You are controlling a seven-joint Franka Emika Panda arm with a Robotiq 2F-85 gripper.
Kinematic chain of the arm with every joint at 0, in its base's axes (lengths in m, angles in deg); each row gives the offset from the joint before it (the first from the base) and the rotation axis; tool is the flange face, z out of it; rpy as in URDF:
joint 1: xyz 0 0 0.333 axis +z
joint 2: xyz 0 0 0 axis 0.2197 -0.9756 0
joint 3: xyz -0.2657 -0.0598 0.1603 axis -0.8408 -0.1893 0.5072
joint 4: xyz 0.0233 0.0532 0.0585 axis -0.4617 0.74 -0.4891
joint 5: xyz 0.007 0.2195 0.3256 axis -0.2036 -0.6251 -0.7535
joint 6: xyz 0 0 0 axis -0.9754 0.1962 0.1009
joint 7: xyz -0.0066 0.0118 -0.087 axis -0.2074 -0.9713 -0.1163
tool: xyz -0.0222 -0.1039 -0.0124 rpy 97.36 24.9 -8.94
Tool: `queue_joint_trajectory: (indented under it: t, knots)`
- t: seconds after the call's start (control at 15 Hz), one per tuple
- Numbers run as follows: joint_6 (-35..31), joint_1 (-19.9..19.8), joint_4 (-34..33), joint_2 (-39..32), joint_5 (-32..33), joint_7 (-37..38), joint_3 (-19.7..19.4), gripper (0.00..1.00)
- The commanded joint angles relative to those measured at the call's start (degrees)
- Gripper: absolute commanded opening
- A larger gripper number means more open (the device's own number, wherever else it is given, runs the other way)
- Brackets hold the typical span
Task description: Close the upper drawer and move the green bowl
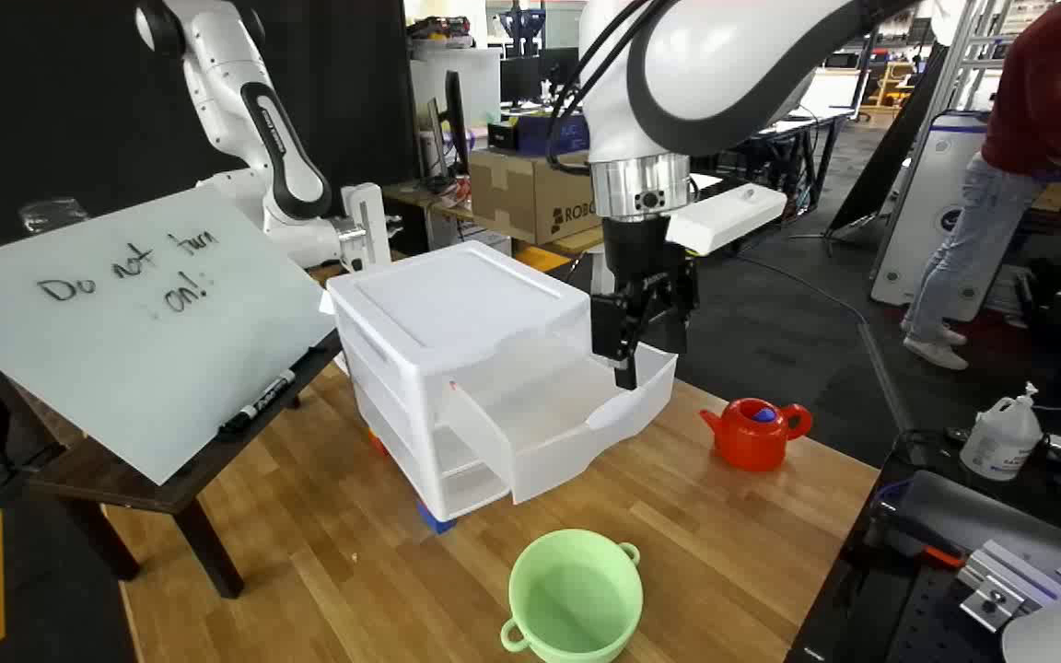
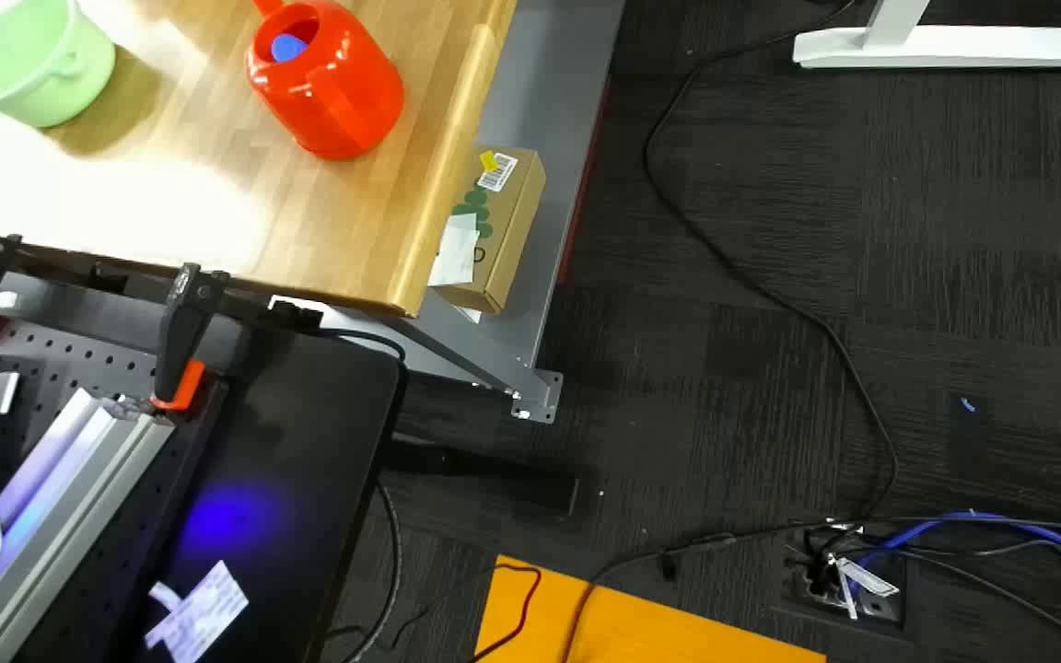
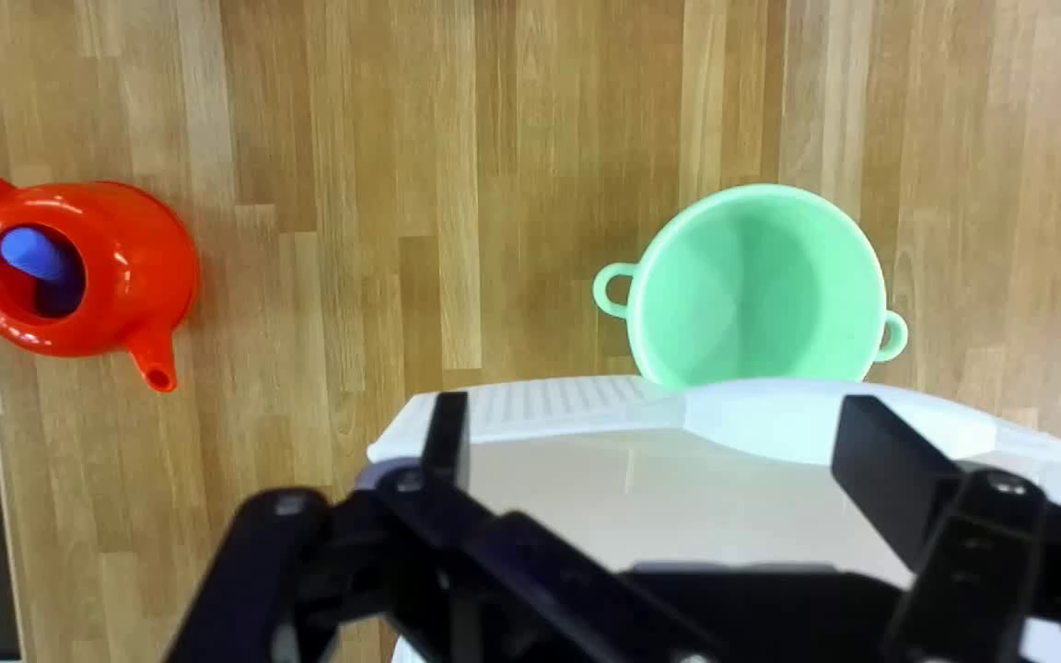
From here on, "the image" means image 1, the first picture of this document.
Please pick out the black whiteboard marker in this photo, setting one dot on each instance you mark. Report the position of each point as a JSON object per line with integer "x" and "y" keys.
{"x": 261, "y": 406}

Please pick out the green plastic cup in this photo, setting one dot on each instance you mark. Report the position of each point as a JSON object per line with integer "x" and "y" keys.
{"x": 574, "y": 595}

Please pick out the dark blue box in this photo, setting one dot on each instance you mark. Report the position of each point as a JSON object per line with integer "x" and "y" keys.
{"x": 536, "y": 134}

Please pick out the blue ball in teapot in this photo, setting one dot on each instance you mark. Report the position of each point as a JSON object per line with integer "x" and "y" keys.
{"x": 758, "y": 417}

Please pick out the person in red sweater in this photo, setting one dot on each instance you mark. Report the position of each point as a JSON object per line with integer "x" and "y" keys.
{"x": 1033, "y": 97}

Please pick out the aluminium extrusion profile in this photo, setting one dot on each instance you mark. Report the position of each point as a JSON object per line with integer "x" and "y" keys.
{"x": 1021, "y": 582}

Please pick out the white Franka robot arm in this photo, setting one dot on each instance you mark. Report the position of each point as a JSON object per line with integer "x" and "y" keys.
{"x": 726, "y": 59}

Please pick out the white leaning panel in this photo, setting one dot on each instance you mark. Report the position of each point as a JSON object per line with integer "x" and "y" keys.
{"x": 930, "y": 206}

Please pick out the cluttered background desk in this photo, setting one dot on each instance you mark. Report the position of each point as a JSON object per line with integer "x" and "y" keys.
{"x": 801, "y": 134}

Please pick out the large cardboard box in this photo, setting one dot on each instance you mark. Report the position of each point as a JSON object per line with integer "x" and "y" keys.
{"x": 534, "y": 196}

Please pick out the red toy teapot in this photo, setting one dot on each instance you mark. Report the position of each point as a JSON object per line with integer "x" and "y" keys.
{"x": 755, "y": 442}

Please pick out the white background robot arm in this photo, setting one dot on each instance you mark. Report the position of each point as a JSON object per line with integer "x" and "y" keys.
{"x": 273, "y": 147}

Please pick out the black perforated breadboard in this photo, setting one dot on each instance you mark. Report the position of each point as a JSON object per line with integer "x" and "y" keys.
{"x": 874, "y": 612}

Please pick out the dark wooden stand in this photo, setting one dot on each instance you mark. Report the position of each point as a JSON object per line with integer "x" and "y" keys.
{"x": 128, "y": 490}

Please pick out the white translucent plastic drawer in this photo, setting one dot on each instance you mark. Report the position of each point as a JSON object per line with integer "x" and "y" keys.
{"x": 579, "y": 429}
{"x": 460, "y": 448}
{"x": 475, "y": 486}

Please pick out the white plastic jug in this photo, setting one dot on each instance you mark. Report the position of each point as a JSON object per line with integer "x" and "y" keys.
{"x": 1002, "y": 441}

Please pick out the blue tape piece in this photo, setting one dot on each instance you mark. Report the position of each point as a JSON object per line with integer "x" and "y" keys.
{"x": 438, "y": 519}

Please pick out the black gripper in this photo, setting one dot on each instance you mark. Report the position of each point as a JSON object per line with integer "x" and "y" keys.
{"x": 648, "y": 250}

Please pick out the white plastic drawer cabinet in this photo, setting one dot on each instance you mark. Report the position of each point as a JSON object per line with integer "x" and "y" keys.
{"x": 460, "y": 296}

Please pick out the white wrist camera block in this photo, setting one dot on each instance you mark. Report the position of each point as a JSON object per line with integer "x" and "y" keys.
{"x": 726, "y": 217}

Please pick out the whiteboard with handwritten note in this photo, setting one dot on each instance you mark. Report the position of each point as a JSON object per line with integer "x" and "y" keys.
{"x": 137, "y": 331}

